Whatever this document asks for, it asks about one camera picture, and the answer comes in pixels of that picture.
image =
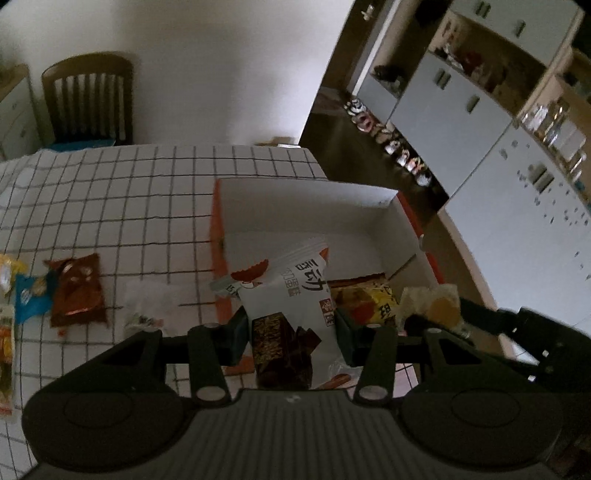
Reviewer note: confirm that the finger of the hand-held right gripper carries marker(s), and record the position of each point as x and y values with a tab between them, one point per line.
482	316

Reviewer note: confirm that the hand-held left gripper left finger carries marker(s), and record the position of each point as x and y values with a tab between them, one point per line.
238	334

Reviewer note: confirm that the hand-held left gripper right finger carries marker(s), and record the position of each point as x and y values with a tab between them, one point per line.
344	339

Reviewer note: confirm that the dark brown chocolate bar packet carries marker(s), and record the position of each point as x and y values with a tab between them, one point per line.
277	346

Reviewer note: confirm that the pale yellow snack packet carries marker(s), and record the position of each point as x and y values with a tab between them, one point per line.
431	302

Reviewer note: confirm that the white snack packet red print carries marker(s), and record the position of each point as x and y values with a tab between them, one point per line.
295	295

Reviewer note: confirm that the white cardboard box orange outside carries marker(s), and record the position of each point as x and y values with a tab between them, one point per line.
304	217

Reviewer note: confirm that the brown cookie packet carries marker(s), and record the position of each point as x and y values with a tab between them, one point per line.
78	290

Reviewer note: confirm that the yellow packet black print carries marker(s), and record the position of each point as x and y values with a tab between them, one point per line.
364	300

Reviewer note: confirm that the clear plastic snack packet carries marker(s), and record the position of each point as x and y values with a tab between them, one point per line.
150	304

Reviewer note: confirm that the checked white tablecloth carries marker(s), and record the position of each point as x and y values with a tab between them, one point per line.
115	198

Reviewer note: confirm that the row of shoes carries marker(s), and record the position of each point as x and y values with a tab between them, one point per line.
392	138

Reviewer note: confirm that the group of glass jars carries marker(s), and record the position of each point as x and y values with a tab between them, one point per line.
554	129

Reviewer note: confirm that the blue snack packet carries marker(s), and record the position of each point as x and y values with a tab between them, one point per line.
31	295

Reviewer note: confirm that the wooden chair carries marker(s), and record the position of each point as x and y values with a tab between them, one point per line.
87	97

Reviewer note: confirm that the white drawer cabinet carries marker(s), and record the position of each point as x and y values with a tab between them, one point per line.
16	115

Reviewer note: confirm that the grey wall cabinet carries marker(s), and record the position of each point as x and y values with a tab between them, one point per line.
489	138

